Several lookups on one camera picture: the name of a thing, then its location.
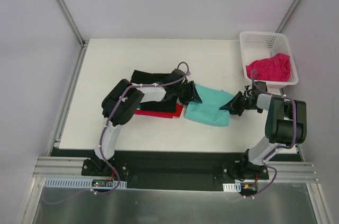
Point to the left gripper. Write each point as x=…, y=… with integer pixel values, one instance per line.
x=189, y=92

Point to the right white cable duct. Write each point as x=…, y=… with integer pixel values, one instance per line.
x=232, y=187

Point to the white cable duct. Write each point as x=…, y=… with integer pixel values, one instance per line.
x=232, y=187
x=83, y=183

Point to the red t shirt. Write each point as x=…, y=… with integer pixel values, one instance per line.
x=169, y=115

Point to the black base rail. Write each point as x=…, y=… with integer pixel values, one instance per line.
x=171, y=170

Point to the left aluminium frame post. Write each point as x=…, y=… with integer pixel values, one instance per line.
x=70, y=21

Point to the pink t shirt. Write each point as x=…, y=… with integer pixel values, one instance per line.
x=276, y=68

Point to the left white cable duct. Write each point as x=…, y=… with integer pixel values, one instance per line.
x=83, y=183

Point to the teal t shirt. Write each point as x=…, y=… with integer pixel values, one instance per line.
x=208, y=111

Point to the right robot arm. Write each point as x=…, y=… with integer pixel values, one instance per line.
x=285, y=126

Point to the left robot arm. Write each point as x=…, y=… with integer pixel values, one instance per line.
x=118, y=107

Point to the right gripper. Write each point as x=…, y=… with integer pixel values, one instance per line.
x=240, y=103

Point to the black t shirt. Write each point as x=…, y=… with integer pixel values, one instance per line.
x=157, y=99

